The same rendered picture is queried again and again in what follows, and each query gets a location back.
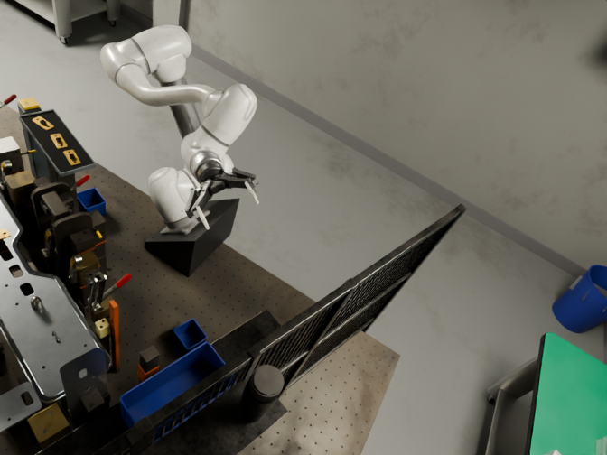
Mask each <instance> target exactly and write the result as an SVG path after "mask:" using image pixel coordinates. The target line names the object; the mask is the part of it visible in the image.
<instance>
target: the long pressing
mask: <svg viewBox="0 0 607 455"><path fill-rule="evenodd" d="M2 229H7V231H8V233H9V234H10V236H9V237H5V238H2V239H3V240H4V242H5V244H6V246H7V248H8V249H9V251H10V252H11V254H12V256H13V257H14V258H13V259H11V260H8V261H5V260H4V259H3V257H1V255H0V330H1V331H2V332H3V334H4V336H5V339H6V340H7V342H8V344H9V346H10V348H11V350H12V351H13V352H14V355H15V357H16V358H17V360H18V362H19V364H20V366H21V368H22V369H23V371H24V373H25V375H26V376H27V378H28V380H29V382H30V384H31V385H32V387H33V390H34V391H35V393H36V394H37V396H38V398H39V399H40V400H41V401H42V402H44V403H48V404H49V403H54V402H56V401H58V400H60V399H61V398H63V397H64V396H65V393H64V389H63V385H62V382H61V374H60V368H61V367H62V366H63V365H64V364H66V363H68V362H69V361H71V360H72V359H74V358H77V357H79V356H80V355H82V354H84V353H86V352H88V351H90V350H92V349H93V348H100V349H102V350H104V351H105V355H106V367H107V371H108V370H109V369H110V367H111V357H110V355H109V354H108V353H107V351H106V349H105V348H104V346H103V345H102V343H101V341H100V340H99V338H98V336H97V335H96V333H95V331H94V330H93V329H92V328H91V326H90V325H89V323H88V321H87V319H86V318H85V316H84V315H83V313H82V312H81V310H80V309H79V306H78V305H77V303H75V301H74V300H73V298H72V297H71V295H70V293H69V291H68V290H67V288H66V287H65V285H64V283H63V282H62V280H61V279H60V277H58V276H57V275H54V274H46V273H40V272H36V271H34V270H33V269H32V268H31V267H30V266H29V264H28V263H27V261H26V260H25V258H24V256H23V254H22V252H21V251H20V249H19V248H18V244H19V242H20V241H21V239H22V237H23V235H24V228H23V225H22V224H21V222H20V221H19V219H18V218H17V216H16V215H15V214H14V212H13V210H12V209H11V207H10V205H9V204H8V202H7V201H6V199H5V197H4V195H3V194H2V192H1V191H0V230H2ZM15 265H18V266H19V267H20V269H21V270H22V272H23V276H21V277H19V278H14V276H13V275H12V273H11V271H10V270H9V268H10V267H12V266H15ZM27 283H28V284H30V285H31V286H32V288H33V290H34V293H33V294H31V295H29V296H25V295H24V294H23V291H22V290H21V286H22V285H24V284H27ZM5 285H8V286H7V287H5ZM34 296H38V297H39V298H41V300H42V307H41V308H40V309H39V310H33V309H32V305H31V299H32V297H34ZM16 303H19V304H18V305H15V304H16ZM53 331H55V333H56V335H55V336H52V332H53ZM58 339H59V340H60V341H61V342H60V343H57V342H56V341H57V340H58ZM85 344H87V346H86V347H84V345H85ZM43 366H46V368H45V369H42V367H43Z"/></svg>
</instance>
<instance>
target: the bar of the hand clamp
mask: <svg viewBox="0 0 607 455"><path fill-rule="evenodd" d="M107 278H108V275H104V274H102V273H101V272H98V273H95V274H94V278H93V280H92V279H90V278H88V279H87V281H86V283H87V286H88V287H92V289H91V295H90V300H89V306H91V305H92V303H93V302H95V304H94V309H95V308H97V307H98V306H101V303H102V299H103V293H104V289H105V284H106V280H107ZM94 309H93V311H94Z"/></svg>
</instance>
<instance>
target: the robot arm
mask: <svg viewBox="0 0 607 455"><path fill-rule="evenodd" d="M190 54H191V39H190V37H189V35H188V34H187V32H186V31H185V30H184V29H183V28H182V27H181V26H175V25H170V24H167V25H161V26H157V27H154V28H151V29H149V30H146V31H144V32H141V33H139V34H137V35H136V36H134V37H132V38H130V39H127V40H125V41H122V42H118V43H116V42H113V43H109V44H106V45H105V46H104V47H103V48H102V49H101V52H100V60H101V63H102V66H103V69H104V71H105V72H106V73H107V75H108V76H109V78H110V79H111V80H112V81H113V82H114V83H115V84H116V85H118V86H119V87H120V88H121V89H123V90H124V91H125V92H126V93H128V94H129V95H131V96H132V97H133V98H135V99H137V100H138V101H140V102H141V103H143V104H145V105H148V106H151V107H166V106H168V107H169V108H170V111H171V113H172V116H173V120H174V122H175V124H176V126H177V129H178V131H179V134H180V136H181V139H182V144H181V155H182V159H183V162H184V164H185V168H184V169H182V170H181V171H176V170H175V169H174V168H171V167H163V168H161V169H159V170H157V171H155V172H154V173H152V174H151V175H150V177H149V180H148V189H149V193H150V196H151V199H152V201H153V203H154V205H155V207H156V209H157V210H158V212H159V213H160V215H161V216H162V218H163V223H164V224H165V225H167V227H166V228H165V229H163V230H162V231H161V235H162V236H164V235H172V234H184V235H186V234H188V233H190V232H191V230H192V229H193V228H194V227H195V226H196V225H197V224H198V223H199V222H200V221H202V223H203V225H204V226H205V228H206V229H210V228H209V225H208V223H207V221H206V219H205V217H206V216H207V215H209V214H210V212H209V211H208V210H207V209H206V210H203V209H204V207H205V205H206V204H207V202H208V200H210V199H211V198H212V196H213V194H216V193H218V192H219V191H222V190H225V189H232V188H241V189H247V190H248V192H249V193H250V195H251V197H252V198H253V200H254V201H255V203H256V204H258V203H259V201H258V199H257V196H256V194H255V193H257V188H256V186H255V185H258V184H259V181H258V178H257V176H256V175H255V174H253V173H249V172H243V171H241V170H238V169H237V168H236V167H234V165H233V162H232V161H231V159H230V158H229V157H228V156H227V155H226V154H225V152H226V151H227V150H228V148H229V147H230V146H231V144H232V143H233V142H234V141H235V140H236V139H237V138H238V137H239V136H240V135H241V134H242V132H243V131H244V130H245V128H246V127H247V125H248V123H249V122H250V120H251V118H252V117H253V115H254V114H255V111H256V108H257V98H256V96H255V94H254V93H253V92H252V91H251V90H250V89H249V88H248V87H247V86H246V85H244V84H234V85H232V86H230V87H228V88H227V89H223V88H220V89H214V88H211V87H209V86H205V85H200V84H193V85H188V83H187V81H186V78H185V76H184V73H185V70H186V58H188V57H189V56H190ZM148 74H152V76H153V77H154V78H155V79H156V80H157V81H159V84H160V86H161V87H160V88H155V87H152V86H151V85H150V83H149V81H148V80H147V78H146V75H148ZM194 103H202V112H203V114H204V118H205V120H204V122H203V123H201V121H200V119H199V116H198V113H197V110H196V107H195V104H194ZM231 177H234V178H231Z"/></svg>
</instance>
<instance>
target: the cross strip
mask: <svg viewBox="0 0 607 455"><path fill-rule="evenodd" d="M24 392H29V394H30V395H31V397H32V399H33V403H32V404H30V405H28V406H26V405H25V403H24V402H23V399H22V397H21V394H22V393H24ZM41 408H42V403H41V401H40V400H39V398H38V396H37V394H36V393H35V391H34V390H33V387H32V385H31V384H30V383H29V382H25V383H23V384H21V385H19V386H17V387H15V388H14V389H12V390H10V391H8V392H6V393H4V394H2V395H0V434H1V433H2V432H5V431H6V430H8V429H10V428H12V427H13V426H15V425H16V424H18V423H20V422H22V421H23V420H25V419H27V418H29V417H30V416H32V415H34V414H36V413H38V412H39V411H38V410H40V409H41ZM9 418H11V420H10V421H8V419H9Z"/></svg>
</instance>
